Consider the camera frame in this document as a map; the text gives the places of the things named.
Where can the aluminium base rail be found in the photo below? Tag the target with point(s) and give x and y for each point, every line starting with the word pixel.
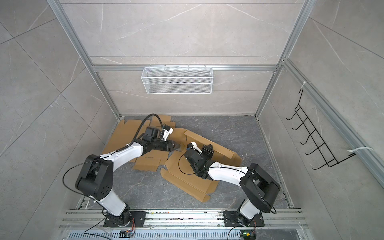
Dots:
pixel 286 224

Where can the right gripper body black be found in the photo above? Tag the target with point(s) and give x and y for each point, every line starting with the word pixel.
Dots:
pixel 207 155

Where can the white zip tie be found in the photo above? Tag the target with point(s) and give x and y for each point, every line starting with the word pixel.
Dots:
pixel 360 148

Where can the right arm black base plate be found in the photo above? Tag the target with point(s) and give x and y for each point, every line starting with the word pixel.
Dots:
pixel 234 218

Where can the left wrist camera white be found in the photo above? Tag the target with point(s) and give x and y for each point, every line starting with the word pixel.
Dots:
pixel 166 131

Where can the black wire hook rack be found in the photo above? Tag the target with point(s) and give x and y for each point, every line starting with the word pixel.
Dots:
pixel 314 135

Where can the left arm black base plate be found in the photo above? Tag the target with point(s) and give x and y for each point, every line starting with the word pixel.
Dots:
pixel 126 220

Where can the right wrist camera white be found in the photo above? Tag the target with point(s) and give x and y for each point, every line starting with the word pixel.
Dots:
pixel 194 146

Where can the white wire mesh basket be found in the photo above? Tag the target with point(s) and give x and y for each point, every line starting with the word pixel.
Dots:
pixel 177 80

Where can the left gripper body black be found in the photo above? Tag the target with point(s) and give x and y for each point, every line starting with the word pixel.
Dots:
pixel 161 144

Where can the aluminium frame profiles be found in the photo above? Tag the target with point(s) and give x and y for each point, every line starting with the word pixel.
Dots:
pixel 370 159

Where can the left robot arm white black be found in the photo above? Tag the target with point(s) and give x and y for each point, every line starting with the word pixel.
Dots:
pixel 95 179

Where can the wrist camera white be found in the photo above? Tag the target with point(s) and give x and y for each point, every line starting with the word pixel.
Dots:
pixel 166 131
pixel 194 146

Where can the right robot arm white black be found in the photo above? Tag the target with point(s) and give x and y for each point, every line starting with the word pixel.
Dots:
pixel 260 188

